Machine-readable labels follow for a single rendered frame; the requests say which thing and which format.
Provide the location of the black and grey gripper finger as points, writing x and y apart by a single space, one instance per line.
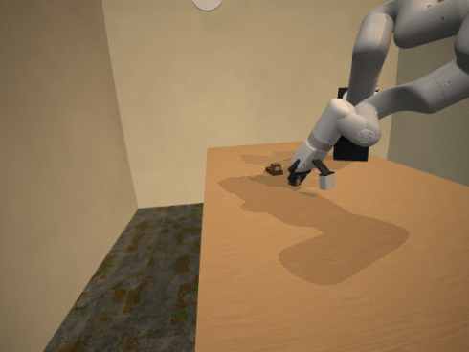
293 176
304 174

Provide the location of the brown wooden tray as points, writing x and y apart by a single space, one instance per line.
273 173

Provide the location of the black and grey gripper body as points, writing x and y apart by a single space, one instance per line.
306 153

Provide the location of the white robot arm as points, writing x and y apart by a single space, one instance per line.
418 22

